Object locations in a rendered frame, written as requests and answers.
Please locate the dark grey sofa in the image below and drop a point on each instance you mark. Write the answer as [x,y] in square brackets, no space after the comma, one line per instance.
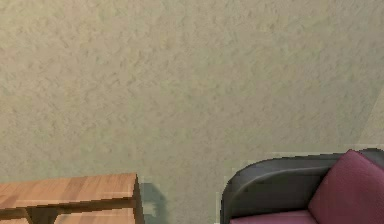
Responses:
[273,183]

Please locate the maroon sofa cushion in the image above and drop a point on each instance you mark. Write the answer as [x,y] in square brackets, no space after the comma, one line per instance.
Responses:
[350,190]

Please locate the brown wooden table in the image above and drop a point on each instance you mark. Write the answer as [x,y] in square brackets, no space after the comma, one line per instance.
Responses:
[66,190]

